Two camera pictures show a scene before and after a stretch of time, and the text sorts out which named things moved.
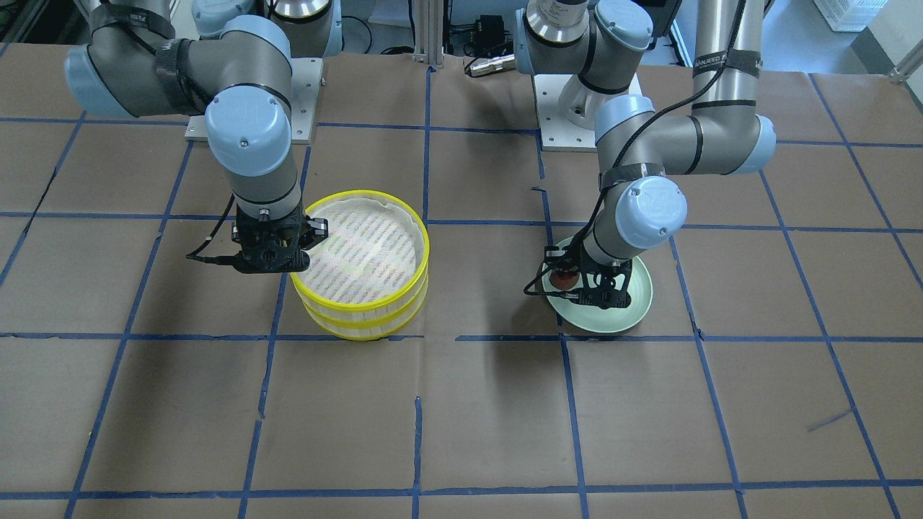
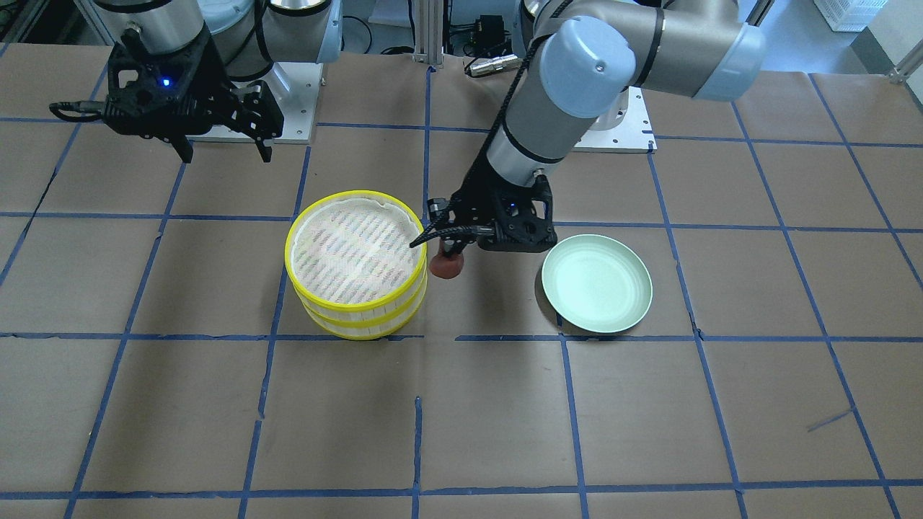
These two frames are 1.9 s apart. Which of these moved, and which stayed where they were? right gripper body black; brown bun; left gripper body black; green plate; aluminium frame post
Moved: right gripper body black; brown bun; left gripper body black
Stayed: aluminium frame post; green plate
